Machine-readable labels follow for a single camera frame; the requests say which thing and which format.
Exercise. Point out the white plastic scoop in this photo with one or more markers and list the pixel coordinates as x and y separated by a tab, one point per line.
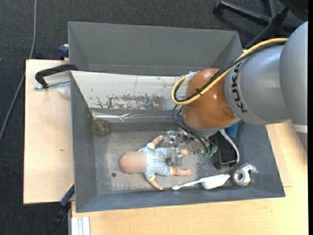
212	181

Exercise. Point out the olive-brown ball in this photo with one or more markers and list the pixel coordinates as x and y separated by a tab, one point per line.
100	127

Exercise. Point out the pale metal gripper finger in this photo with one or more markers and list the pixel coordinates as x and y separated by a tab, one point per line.
174	138
176	157

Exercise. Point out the blue sponge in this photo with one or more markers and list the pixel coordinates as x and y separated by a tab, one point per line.
232	130

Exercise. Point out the baby doll in blue romper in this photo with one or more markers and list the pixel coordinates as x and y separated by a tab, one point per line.
156	165

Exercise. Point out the silver tape roll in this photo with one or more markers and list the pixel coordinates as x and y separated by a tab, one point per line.
240	176

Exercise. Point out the pale wood flat board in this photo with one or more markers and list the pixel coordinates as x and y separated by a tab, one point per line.
47	136

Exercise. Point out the grey metal bin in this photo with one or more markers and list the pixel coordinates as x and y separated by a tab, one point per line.
151	50

